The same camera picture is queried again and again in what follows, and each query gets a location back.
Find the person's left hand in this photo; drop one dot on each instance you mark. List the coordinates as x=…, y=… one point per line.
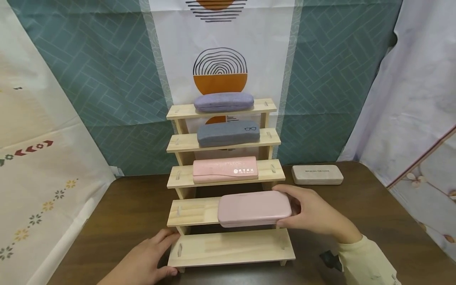
x=137, y=259

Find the person's right hand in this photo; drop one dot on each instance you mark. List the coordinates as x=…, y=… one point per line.
x=319, y=217

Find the person's right fingers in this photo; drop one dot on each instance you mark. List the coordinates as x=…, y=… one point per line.
x=285, y=224

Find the person's right thumb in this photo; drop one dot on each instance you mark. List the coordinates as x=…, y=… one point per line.
x=288, y=191

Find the person's left fingers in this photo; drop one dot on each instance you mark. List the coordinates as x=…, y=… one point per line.
x=167, y=236

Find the person's left thumb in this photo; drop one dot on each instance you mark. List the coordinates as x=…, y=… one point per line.
x=168, y=272

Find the pale pink plain glasses case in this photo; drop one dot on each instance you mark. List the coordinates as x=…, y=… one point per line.
x=251, y=209

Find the wooden stepped display shelf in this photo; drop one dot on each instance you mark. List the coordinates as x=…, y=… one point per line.
x=231, y=247

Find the person's right forearm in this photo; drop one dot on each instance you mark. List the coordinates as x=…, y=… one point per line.
x=367, y=263

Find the beige glasses case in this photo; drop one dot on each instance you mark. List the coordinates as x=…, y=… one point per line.
x=317, y=174

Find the pink glasses case white print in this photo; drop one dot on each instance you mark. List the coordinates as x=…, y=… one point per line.
x=221, y=170

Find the grey glasses case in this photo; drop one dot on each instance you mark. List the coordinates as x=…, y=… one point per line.
x=226, y=133

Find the lavender glasses case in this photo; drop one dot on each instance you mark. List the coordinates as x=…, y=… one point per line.
x=222, y=101

